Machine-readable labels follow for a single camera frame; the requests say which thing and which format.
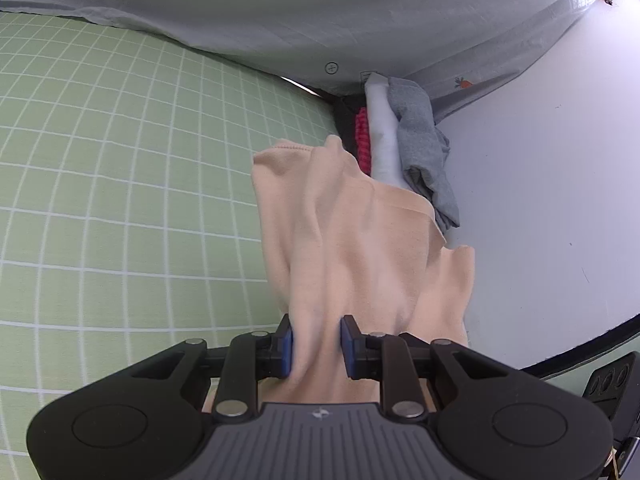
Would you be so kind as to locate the red knitted garment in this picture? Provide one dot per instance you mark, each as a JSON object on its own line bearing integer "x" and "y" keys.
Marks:
{"x": 363, "y": 135}

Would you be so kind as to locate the peach sweatshirt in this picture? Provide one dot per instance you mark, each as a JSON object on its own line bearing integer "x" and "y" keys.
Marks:
{"x": 360, "y": 250}

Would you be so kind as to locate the green grid mat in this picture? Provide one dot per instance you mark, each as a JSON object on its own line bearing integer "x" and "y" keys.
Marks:
{"x": 110, "y": 170}

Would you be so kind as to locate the grey printed sheet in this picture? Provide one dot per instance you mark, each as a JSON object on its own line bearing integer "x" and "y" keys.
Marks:
{"x": 300, "y": 15}

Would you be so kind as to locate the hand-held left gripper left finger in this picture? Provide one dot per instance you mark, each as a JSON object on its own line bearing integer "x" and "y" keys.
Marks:
{"x": 286, "y": 350}

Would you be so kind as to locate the folded white garment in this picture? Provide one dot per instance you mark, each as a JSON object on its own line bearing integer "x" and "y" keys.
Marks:
{"x": 382, "y": 135}

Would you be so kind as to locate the black folded garment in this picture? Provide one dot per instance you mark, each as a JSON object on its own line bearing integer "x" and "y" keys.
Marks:
{"x": 345, "y": 120}

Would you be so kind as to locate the folded grey garment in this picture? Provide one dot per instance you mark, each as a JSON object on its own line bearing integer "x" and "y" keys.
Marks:
{"x": 425, "y": 145}

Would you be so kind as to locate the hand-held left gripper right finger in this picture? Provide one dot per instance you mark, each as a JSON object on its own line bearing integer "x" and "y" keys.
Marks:
{"x": 347, "y": 350}

